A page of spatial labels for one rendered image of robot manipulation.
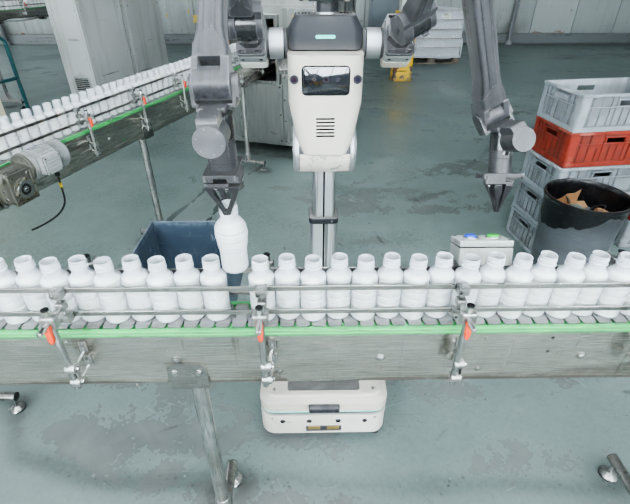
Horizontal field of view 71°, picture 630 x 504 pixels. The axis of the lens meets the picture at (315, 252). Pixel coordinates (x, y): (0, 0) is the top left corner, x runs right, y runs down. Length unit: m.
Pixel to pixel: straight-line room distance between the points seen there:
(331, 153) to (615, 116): 2.11
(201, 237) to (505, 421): 1.55
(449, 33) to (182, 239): 9.21
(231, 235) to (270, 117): 3.89
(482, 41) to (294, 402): 1.42
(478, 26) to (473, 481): 1.64
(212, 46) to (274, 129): 3.97
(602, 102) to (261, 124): 3.09
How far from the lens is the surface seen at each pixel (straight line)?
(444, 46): 10.43
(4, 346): 1.29
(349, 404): 1.88
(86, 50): 6.78
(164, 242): 1.70
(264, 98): 4.75
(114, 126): 2.82
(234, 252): 0.96
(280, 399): 1.87
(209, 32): 0.86
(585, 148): 3.20
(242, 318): 1.08
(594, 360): 1.33
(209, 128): 0.77
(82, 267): 1.11
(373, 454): 2.04
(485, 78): 1.13
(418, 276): 1.01
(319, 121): 1.44
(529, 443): 2.24
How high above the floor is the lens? 1.71
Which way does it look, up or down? 33 degrees down
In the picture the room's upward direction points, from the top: straight up
